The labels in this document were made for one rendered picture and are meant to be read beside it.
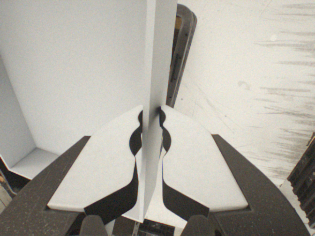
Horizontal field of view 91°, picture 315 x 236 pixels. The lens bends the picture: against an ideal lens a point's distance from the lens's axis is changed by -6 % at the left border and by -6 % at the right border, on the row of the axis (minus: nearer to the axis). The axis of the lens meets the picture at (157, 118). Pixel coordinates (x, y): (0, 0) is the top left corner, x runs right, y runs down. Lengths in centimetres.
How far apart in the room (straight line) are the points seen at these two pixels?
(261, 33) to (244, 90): 15
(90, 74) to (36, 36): 6
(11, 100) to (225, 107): 50
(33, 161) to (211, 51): 45
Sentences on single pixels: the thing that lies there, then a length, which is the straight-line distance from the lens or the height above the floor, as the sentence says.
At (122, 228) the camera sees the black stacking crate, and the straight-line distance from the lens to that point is 83.
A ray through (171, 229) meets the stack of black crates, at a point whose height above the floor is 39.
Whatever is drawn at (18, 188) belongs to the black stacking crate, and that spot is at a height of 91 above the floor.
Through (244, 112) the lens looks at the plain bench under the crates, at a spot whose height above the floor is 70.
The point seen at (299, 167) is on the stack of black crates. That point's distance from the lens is 139.
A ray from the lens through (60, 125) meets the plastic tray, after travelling 24.
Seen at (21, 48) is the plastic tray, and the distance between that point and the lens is 23.
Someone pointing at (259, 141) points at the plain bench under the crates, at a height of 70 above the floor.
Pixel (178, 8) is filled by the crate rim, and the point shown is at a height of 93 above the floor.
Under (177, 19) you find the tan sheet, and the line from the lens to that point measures 36.
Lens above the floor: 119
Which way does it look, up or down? 56 degrees down
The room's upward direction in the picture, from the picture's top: 154 degrees counter-clockwise
